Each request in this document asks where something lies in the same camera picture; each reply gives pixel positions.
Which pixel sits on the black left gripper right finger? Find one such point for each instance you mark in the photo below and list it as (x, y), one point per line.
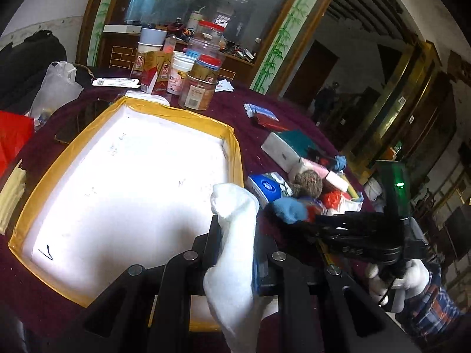
(320, 307)

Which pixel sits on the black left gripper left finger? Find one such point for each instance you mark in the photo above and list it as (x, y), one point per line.
(148, 310)

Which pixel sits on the white sock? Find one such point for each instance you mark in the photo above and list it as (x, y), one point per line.
(228, 284)

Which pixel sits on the blue red sock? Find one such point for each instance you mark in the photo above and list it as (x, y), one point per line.
(292, 210)

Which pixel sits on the plaid sleeve right forearm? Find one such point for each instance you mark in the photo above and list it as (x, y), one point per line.
(431, 318)

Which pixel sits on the white gloved right hand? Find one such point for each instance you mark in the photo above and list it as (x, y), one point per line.
(399, 290)

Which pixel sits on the red plastic bag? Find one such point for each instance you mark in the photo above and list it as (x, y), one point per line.
(333, 199)

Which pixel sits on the pink tissue pack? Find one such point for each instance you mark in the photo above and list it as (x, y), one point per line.
(333, 180)

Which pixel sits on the brown knitted ball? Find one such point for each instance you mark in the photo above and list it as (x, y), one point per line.
(307, 184)

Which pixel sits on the white foam box yellow tape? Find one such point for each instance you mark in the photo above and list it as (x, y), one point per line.
(134, 187)

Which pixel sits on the blue round logo pack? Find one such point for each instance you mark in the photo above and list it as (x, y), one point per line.
(268, 187)

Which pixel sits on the teal tissue pack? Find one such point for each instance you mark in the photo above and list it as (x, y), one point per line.
(287, 147)

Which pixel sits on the red foil sachet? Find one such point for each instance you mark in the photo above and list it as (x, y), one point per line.
(268, 123)

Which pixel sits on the blue white sachet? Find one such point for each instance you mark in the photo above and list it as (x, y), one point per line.
(252, 110)

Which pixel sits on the glass jar with label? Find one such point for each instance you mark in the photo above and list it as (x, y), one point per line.
(196, 94)

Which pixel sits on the red gift bag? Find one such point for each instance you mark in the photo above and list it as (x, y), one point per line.
(15, 132)

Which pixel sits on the white medicine box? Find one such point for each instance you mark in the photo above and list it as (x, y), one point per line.
(118, 82)

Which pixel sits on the clear plastic bag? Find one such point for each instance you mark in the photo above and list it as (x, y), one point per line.
(59, 87)

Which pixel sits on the red gold drink carton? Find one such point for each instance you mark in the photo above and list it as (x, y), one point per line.
(152, 70)

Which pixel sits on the white plastic tub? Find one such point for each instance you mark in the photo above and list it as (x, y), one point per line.
(180, 67)

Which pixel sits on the blue label plastic jar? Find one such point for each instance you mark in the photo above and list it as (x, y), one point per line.
(208, 60)

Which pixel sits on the clear jar red lid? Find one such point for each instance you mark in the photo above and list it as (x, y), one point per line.
(209, 32)

